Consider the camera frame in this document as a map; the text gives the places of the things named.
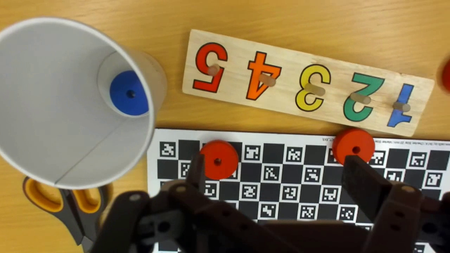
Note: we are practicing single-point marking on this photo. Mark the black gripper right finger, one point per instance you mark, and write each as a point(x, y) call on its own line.
point(402, 214)

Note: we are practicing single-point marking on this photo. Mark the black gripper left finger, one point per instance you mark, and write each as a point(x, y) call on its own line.
point(209, 226)

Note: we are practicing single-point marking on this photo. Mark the orange disc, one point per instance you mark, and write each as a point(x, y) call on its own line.
point(354, 143)
point(220, 159)
point(445, 75)

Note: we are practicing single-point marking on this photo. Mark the blue disc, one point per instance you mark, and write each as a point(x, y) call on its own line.
point(127, 95)

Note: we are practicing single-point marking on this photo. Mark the wooden number puzzle board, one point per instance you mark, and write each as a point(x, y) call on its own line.
point(304, 85)

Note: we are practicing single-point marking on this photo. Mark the white paper cup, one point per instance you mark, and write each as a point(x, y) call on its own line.
point(58, 124)

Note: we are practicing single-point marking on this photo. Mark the orange handled scissors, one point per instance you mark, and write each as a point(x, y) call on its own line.
point(81, 211)

